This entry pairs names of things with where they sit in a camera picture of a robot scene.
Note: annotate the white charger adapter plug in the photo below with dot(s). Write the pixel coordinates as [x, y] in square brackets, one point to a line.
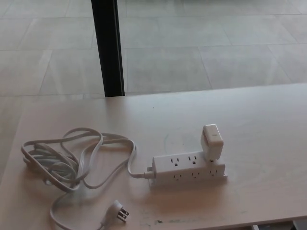
[212, 142]

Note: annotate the white power strip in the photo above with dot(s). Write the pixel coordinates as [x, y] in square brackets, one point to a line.
[189, 171]

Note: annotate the black vertical post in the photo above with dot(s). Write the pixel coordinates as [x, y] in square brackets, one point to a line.
[108, 48]

